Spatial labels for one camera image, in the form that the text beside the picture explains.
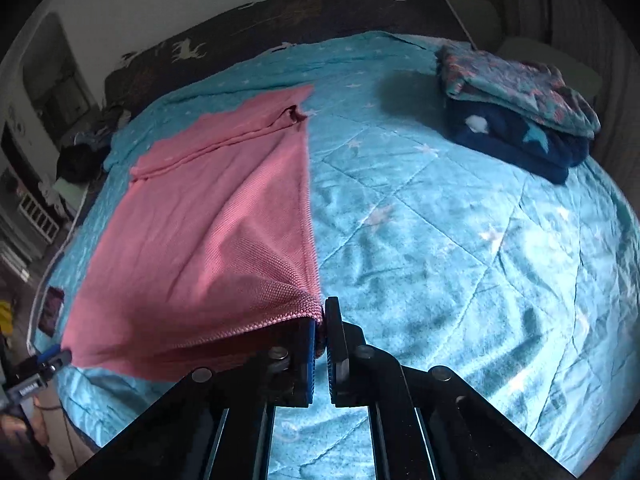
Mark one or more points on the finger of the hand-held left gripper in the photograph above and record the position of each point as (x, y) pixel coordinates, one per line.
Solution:
(57, 356)

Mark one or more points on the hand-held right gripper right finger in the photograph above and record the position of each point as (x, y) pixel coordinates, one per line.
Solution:
(335, 360)

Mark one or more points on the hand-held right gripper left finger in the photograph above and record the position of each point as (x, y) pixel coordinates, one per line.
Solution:
(310, 360)

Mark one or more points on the pink long-sleeved shirt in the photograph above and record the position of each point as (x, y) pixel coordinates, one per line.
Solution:
(200, 235)

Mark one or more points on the person's left forearm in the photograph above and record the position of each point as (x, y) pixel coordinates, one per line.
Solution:
(40, 415)

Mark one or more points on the pile of striped clothes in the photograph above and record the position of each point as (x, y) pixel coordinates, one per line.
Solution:
(107, 120)

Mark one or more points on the small picture card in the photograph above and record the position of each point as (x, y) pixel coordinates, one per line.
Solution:
(51, 310)

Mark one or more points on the yellow object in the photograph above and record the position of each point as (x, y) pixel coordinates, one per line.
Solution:
(5, 315)

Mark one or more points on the white slatted rack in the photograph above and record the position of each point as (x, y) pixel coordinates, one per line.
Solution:
(37, 215)

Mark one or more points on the turquoise star quilt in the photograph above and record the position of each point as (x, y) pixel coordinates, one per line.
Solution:
(450, 260)

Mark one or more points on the light green mat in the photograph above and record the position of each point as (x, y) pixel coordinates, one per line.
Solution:
(67, 197)

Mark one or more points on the black bag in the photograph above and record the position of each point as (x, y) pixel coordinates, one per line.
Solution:
(77, 162)

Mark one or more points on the navy star fleece garment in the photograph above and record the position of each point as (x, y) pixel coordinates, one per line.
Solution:
(520, 147)

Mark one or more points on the teal patterned folded garment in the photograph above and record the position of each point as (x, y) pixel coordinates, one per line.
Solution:
(515, 85)

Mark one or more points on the dark deer print bed sheet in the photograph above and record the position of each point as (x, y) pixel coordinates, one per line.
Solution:
(300, 15)

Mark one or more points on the large green cushion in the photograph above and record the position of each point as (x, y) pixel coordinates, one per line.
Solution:
(550, 65)

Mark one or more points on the small green cushion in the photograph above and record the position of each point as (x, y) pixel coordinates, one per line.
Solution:
(475, 22)

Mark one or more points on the grey curtain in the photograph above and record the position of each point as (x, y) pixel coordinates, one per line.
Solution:
(590, 35)

